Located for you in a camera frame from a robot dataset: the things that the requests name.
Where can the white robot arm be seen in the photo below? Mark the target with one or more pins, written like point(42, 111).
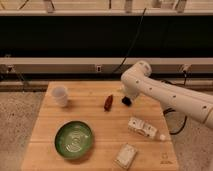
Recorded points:
point(197, 105)

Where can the black rectangular block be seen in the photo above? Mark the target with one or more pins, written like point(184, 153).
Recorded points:
point(126, 101)

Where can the white plastic cup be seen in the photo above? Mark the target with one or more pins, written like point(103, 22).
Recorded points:
point(60, 95)

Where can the green bowl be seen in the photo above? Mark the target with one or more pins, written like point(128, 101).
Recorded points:
point(74, 140)

